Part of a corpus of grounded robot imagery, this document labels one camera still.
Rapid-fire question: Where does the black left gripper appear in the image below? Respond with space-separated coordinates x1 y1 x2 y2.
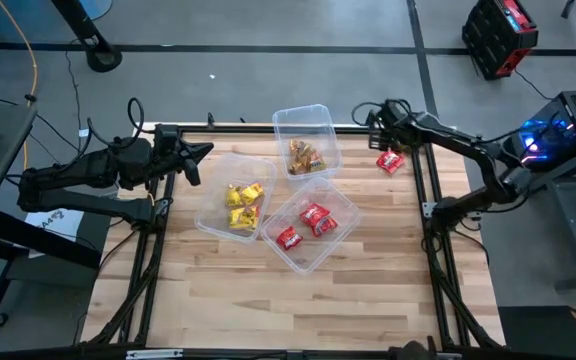
150 141 215 188

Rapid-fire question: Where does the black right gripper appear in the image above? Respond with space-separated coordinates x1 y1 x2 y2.
366 98 409 154

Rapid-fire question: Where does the red candy packet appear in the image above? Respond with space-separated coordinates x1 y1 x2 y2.
275 225 304 252
312 215 339 238
375 149 406 175
299 202 332 226

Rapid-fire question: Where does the clear plastic container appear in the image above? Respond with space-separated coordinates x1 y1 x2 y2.
271 103 344 182
193 152 278 245
259 175 362 276

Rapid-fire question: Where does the black stand with round base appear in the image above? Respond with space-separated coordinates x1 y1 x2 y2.
50 0 123 74

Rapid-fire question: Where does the white printed paper sheet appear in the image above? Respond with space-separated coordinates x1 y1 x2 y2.
24 208 85 260

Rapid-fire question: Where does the red and black tool crate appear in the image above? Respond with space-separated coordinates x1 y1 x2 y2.
461 0 539 81

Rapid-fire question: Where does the light blue round object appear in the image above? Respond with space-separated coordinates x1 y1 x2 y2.
78 0 114 21

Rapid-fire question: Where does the black mat with hazard stripe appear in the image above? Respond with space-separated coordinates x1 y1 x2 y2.
497 304 576 360

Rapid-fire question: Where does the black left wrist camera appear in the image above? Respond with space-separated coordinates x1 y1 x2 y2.
153 123 180 147

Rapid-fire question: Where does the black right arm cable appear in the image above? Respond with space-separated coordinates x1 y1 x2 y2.
350 99 387 127

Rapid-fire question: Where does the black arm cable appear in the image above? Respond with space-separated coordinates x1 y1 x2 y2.
85 97 159 151
350 99 387 127

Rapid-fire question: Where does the black metal table frame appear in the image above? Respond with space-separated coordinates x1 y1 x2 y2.
81 109 504 360

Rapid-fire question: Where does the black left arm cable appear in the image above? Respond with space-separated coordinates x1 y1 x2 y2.
85 97 159 151

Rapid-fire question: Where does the thin black floor cable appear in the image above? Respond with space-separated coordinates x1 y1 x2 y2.
0 93 89 151
62 39 84 151

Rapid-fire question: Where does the black crate power cable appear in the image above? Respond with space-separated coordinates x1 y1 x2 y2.
513 68 553 101

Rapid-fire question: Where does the orange yellow floor cable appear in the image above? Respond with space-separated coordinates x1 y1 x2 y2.
0 0 39 171

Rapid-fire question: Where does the black device with cable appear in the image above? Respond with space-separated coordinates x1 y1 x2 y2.
387 337 439 360

